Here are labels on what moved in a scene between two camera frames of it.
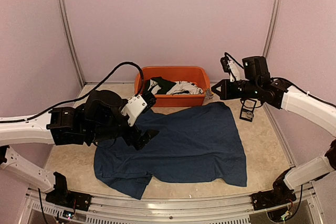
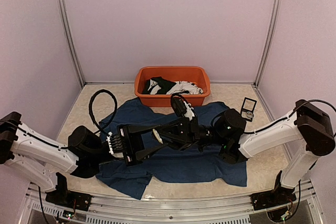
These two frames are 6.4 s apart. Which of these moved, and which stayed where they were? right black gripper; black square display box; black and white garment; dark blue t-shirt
Moved: right black gripper
Stayed: dark blue t-shirt; black and white garment; black square display box
